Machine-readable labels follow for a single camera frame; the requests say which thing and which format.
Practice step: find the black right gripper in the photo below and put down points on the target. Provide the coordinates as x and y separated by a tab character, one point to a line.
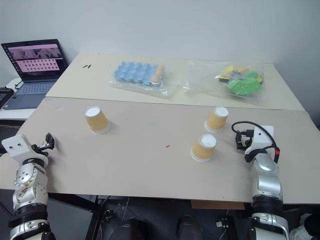
248	138

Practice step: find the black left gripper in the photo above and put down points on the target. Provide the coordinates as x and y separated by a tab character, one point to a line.
40	148

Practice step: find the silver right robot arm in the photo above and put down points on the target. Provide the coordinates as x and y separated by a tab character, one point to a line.
268	185

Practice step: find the orange paper cup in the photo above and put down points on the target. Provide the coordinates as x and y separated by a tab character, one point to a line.
216	120
97	120
203	148

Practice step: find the green toy piece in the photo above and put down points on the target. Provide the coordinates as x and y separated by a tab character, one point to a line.
243	86

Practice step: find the brown cardboard sheet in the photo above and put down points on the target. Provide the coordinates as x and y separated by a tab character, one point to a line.
217	204

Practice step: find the grey open laptop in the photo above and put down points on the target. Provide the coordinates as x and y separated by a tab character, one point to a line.
32	75

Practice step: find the yellow toy piece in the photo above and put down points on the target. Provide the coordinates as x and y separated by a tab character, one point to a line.
228	70

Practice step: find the clear plastic bag with toys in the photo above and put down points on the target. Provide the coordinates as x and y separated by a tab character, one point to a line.
200	77

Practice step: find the dark rounded shape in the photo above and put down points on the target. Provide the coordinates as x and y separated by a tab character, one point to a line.
126	228
188	227

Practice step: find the brown egg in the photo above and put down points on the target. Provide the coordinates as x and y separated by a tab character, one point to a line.
160	68
157	77

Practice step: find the blue egg tray in bag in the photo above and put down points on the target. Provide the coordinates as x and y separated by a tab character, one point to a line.
147	87

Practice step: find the white plastic bag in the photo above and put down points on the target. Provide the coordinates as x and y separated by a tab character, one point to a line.
303	228

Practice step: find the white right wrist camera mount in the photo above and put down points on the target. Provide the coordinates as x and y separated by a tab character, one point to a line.
261	138

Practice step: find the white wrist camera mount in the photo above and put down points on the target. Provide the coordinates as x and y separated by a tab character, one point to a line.
15	147
261	138

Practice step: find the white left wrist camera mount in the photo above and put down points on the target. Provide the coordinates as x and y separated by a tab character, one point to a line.
15	147

